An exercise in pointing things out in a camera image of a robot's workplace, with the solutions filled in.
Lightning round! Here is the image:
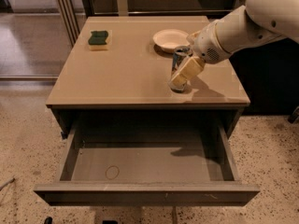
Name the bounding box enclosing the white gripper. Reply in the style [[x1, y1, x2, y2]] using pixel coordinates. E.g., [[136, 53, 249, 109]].
[[174, 21, 231, 85]]

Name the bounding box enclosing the blue silver redbull can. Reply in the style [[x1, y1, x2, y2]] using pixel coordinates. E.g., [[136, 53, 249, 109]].
[[168, 46, 192, 93]]

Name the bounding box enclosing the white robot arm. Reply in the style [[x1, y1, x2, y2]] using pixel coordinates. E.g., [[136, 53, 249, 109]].
[[169, 0, 299, 90]]

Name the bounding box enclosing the tan cabinet with top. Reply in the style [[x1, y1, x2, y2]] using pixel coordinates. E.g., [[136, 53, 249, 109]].
[[46, 16, 249, 133]]

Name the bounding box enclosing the open grey top drawer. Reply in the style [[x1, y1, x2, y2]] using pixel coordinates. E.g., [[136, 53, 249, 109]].
[[34, 124, 260, 206]]

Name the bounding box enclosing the white paper bowl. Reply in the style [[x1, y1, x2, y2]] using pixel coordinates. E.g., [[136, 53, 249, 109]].
[[152, 29, 189, 53]]

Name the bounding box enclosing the green yellow sponge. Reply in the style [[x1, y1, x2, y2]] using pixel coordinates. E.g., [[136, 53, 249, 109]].
[[88, 30, 110, 50]]

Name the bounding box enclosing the metal railing frame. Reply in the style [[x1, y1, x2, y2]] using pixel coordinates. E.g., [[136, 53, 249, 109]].
[[56, 0, 245, 44]]

